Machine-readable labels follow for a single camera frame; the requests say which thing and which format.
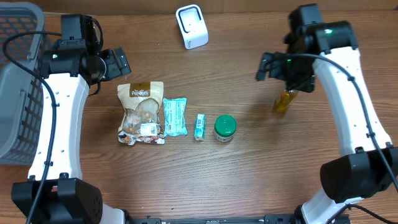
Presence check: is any yellow dish soap bottle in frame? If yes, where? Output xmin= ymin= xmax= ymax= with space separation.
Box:
xmin=273 ymin=90 xmax=298 ymax=113

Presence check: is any brown mushroom snack bag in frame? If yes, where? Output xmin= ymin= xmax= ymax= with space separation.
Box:
xmin=118 ymin=82 xmax=165 ymax=146

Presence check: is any teal snack packet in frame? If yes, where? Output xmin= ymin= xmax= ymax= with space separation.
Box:
xmin=163 ymin=98 xmax=188 ymax=136

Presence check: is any green lid white jar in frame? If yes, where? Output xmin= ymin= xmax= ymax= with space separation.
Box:
xmin=214 ymin=114 xmax=237 ymax=142

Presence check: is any small teal gum pack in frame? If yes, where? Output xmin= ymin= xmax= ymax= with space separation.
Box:
xmin=194 ymin=114 xmax=206 ymax=141

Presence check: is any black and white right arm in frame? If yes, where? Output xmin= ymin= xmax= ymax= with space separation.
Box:
xmin=256 ymin=19 xmax=397 ymax=223

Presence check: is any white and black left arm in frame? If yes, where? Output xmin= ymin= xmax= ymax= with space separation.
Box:
xmin=11 ymin=48 xmax=132 ymax=223

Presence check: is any white barcode scanner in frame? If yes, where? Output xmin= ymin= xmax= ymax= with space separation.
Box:
xmin=175 ymin=4 xmax=209 ymax=50

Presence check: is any grey plastic shopping basket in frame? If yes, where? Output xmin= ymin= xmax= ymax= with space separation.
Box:
xmin=1 ymin=2 xmax=50 ymax=165

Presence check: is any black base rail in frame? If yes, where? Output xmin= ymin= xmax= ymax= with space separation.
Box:
xmin=126 ymin=215 xmax=304 ymax=224

